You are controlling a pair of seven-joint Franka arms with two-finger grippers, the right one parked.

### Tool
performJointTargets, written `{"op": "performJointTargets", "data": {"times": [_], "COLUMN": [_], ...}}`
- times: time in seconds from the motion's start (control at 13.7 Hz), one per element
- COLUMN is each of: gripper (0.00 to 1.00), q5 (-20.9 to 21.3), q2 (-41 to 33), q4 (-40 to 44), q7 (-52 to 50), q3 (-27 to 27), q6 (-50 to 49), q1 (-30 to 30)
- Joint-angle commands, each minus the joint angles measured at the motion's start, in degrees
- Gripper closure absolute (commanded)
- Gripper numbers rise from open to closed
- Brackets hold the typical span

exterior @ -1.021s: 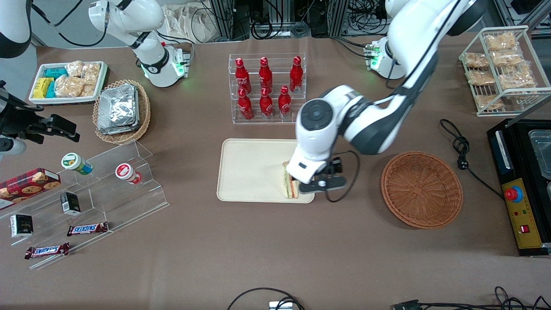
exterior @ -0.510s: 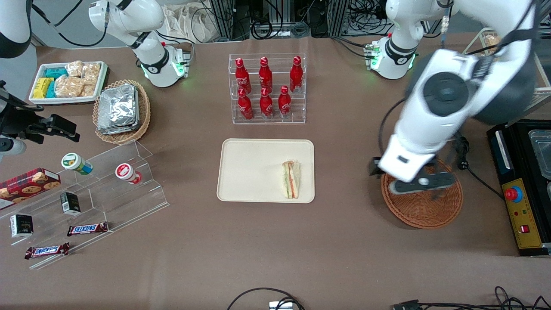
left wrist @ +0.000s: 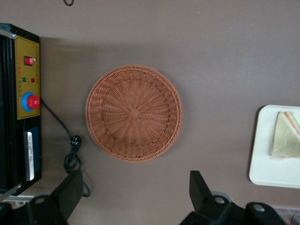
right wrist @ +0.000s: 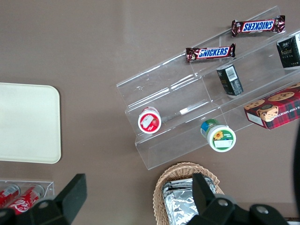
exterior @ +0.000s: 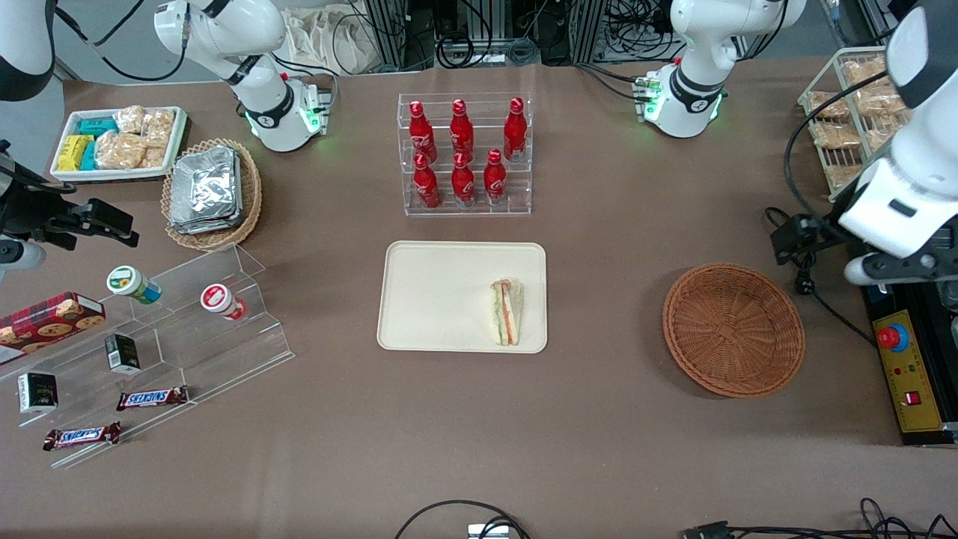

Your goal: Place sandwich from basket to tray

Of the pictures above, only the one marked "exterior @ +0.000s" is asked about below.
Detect black power cable with plug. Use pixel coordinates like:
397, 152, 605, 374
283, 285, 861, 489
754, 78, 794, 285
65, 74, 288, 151
763, 207, 878, 350

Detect red lidded yogurt cup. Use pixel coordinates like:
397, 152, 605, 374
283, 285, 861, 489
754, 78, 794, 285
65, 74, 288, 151
200, 283, 248, 322

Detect triangular sandwich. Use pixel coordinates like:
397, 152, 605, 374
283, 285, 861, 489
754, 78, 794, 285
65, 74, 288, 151
490, 278, 523, 347

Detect Snickers chocolate bar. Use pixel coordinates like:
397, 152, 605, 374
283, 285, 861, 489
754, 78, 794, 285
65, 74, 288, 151
116, 386, 190, 412
43, 421, 122, 451

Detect black arm base cables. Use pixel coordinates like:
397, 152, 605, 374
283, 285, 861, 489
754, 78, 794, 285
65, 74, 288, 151
576, 64, 652, 102

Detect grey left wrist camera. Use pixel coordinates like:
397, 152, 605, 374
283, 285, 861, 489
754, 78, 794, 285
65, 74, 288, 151
844, 251, 958, 287

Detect aluminium frame post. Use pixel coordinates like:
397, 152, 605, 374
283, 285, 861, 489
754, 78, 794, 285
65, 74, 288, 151
365, 0, 409, 70
573, 0, 607, 64

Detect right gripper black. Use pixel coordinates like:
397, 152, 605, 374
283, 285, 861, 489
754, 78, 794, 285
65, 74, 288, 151
0, 141, 140, 252

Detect clear acrylic bottle rack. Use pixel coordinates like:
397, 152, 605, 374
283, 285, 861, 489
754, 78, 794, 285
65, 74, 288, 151
397, 92, 533, 218

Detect beige cloth bag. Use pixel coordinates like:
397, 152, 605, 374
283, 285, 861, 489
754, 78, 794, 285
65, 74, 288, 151
283, 6, 390, 76

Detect white wire rack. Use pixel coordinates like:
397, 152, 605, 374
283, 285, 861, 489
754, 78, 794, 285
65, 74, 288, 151
797, 45, 911, 204

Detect red cola bottle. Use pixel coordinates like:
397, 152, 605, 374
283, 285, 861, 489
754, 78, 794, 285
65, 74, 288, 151
408, 100, 438, 162
451, 151, 477, 208
503, 97, 528, 162
412, 153, 442, 210
450, 98, 475, 158
483, 148, 507, 206

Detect clear acrylic tiered stand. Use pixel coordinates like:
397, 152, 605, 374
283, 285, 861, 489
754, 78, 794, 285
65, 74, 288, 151
0, 243, 296, 470

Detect brown pastry snack pack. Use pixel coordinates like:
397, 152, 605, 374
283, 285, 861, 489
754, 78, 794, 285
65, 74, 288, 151
812, 121, 860, 150
855, 85, 908, 117
842, 56, 891, 85
826, 161, 865, 192
867, 124, 910, 154
807, 91, 850, 121

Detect red tartan cookie box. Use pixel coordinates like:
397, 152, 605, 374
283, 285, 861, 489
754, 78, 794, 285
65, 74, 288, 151
0, 291, 106, 366

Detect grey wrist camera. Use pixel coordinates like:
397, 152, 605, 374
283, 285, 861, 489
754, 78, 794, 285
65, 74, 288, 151
0, 238, 47, 272
844, 251, 958, 287

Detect light tan wicker basket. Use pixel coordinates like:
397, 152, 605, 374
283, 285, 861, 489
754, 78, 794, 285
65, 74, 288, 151
161, 138, 263, 251

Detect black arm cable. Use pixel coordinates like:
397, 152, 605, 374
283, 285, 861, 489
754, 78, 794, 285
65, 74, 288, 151
782, 69, 893, 219
54, 0, 189, 85

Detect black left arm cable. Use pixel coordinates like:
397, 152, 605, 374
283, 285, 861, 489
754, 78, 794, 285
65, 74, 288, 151
782, 69, 893, 219

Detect green lidded yogurt cup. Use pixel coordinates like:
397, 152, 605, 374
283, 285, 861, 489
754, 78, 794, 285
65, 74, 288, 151
106, 265, 162, 305

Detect yellow snack packet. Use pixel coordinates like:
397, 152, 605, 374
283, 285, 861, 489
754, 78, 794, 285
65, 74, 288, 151
58, 135, 94, 171

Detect silver foil pack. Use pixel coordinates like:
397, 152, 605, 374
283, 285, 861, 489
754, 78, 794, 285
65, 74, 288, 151
171, 146, 242, 225
169, 210, 243, 235

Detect black cable bundle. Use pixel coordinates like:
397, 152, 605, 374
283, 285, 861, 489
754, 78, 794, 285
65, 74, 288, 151
730, 497, 958, 539

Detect white rectangular snack tray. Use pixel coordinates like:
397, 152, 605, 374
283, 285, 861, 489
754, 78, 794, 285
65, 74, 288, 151
49, 106, 188, 183

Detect black looped cable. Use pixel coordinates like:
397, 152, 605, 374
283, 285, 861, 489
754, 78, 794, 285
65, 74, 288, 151
394, 499, 532, 539

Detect brown round wicker basket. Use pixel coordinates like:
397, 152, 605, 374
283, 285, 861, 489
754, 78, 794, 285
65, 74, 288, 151
662, 262, 807, 398

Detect small black carton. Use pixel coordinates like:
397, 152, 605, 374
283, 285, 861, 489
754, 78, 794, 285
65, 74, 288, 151
104, 333, 141, 374
17, 371, 59, 414

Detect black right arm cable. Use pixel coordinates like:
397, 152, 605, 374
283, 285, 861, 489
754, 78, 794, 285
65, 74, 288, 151
54, 0, 189, 85

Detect black machine with yellow panel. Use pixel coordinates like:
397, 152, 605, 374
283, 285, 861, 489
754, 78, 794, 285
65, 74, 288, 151
861, 258, 958, 448

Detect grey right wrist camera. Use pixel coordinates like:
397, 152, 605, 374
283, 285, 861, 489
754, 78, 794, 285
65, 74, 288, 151
0, 238, 47, 272

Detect beige plastic serving tray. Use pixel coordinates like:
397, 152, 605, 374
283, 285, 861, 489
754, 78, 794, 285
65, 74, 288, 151
376, 240, 549, 354

